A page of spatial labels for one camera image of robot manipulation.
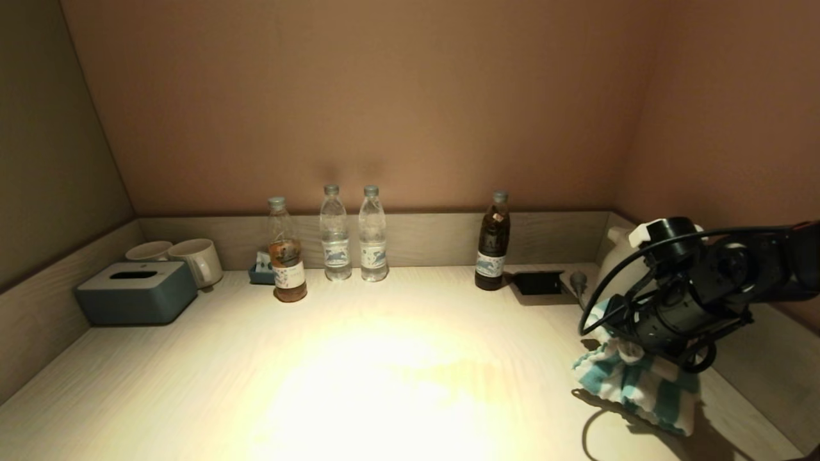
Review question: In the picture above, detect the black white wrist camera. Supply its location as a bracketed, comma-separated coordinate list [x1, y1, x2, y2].
[629, 216, 705, 270]

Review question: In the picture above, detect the grey-blue tissue box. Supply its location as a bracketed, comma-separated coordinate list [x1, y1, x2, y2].
[76, 261, 199, 326]

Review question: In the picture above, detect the dark tea bottle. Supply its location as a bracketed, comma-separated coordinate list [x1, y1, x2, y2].
[475, 191, 511, 291]

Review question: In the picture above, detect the white mug with handle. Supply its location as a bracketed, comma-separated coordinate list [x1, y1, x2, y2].
[168, 239, 224, 290]

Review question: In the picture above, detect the half-full amber tea bottle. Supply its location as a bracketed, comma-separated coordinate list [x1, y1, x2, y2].
[267, 197, 308, 303]

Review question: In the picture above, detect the black recessed power socket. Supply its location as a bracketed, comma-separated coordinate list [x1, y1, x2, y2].
[512, 271, 564, 296]

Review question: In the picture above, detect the clear water bottle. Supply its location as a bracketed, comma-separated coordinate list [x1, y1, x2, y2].
[358, 186, 390, 283]
[320, 185, 352, 282]

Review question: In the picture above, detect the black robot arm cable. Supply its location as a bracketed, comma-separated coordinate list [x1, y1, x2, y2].
[578, 225, 801, 373]

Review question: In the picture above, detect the white electric kettle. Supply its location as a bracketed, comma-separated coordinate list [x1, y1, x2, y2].
[596, 225, 649, 308]

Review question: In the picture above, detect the teal white striped towel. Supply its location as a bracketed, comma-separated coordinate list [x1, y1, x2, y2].
[572, 300, 700, 437]

